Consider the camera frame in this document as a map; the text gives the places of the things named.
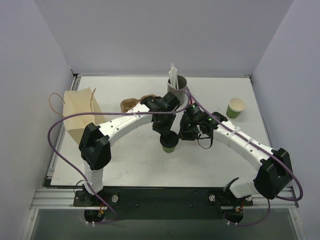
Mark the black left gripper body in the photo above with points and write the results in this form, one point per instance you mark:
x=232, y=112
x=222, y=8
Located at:
x=164, y=125

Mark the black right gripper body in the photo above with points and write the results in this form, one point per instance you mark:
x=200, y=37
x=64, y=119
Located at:
x=186, y=132

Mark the black plastic cup lid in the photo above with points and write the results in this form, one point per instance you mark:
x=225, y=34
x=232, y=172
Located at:
x=169, y=140

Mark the green paper coffee cup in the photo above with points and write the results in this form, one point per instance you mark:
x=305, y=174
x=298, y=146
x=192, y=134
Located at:
x=169, y=148

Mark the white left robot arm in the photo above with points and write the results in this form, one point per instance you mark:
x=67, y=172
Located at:
x=96, y=141

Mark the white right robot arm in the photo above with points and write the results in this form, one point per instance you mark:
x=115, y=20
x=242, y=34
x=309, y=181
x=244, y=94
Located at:
x=272, y=165

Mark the brown paper takeout bag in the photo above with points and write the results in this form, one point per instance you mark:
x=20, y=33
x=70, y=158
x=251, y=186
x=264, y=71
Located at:
x=82, y=108

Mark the grey cylindrical straw holder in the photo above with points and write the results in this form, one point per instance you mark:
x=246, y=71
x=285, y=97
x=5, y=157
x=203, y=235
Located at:
x=180, y=92

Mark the brown pulp cup carrier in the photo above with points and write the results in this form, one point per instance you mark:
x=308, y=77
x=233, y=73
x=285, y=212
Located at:
x=129, y=103

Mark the white wrapped straws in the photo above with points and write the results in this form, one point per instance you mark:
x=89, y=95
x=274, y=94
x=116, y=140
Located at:
x=173, y=77

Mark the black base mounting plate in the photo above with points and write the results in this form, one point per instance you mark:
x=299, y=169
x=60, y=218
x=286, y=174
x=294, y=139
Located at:
x=175, y=211

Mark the aluminium frame rail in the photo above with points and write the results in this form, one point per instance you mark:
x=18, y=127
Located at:
x=67, y=198

